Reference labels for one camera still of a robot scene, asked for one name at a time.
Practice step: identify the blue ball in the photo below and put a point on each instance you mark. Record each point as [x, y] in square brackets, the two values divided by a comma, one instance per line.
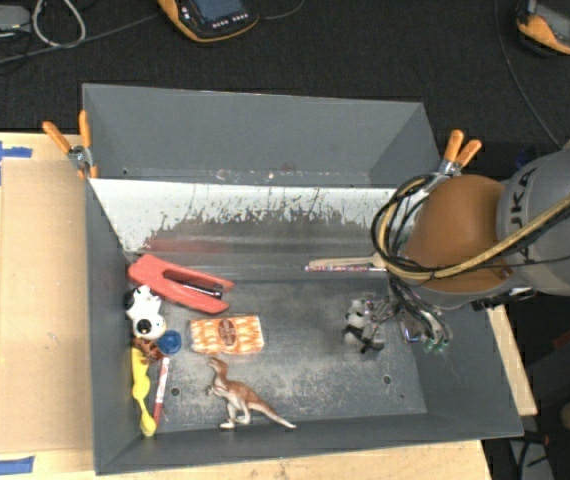
[169, 342]

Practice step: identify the yellow long toy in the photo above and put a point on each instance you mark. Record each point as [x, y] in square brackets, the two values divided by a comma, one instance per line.
[141, 383]

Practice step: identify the small brown toy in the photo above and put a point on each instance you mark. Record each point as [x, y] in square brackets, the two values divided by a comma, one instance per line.
[149, 349]

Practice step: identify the brown toy dinosaur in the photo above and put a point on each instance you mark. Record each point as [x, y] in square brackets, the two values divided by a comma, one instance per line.
[242, 398]

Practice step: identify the pale stick with coloured print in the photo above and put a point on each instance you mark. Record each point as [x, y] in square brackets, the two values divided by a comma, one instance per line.
[340, 265]

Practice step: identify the orange patterned packet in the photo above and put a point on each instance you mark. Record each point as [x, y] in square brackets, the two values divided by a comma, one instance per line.
[225, 335]

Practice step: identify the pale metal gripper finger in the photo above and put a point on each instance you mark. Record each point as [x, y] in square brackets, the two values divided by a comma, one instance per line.
[376, 309]
[374, 337]

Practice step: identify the black and white toy cow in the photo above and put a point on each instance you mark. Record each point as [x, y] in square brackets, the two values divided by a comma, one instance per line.
[145, 313]

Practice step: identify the white and black small toy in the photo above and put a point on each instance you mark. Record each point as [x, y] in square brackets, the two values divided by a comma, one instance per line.
[353, 324]

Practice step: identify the red stapler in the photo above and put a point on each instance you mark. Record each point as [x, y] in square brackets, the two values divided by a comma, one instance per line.
[165, 280]

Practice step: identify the brown cardboard board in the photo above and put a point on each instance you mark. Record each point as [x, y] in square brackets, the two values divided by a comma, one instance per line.
[40, 308]

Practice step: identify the grey metal bin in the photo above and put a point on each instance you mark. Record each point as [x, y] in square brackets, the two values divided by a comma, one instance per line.
[285, 318]

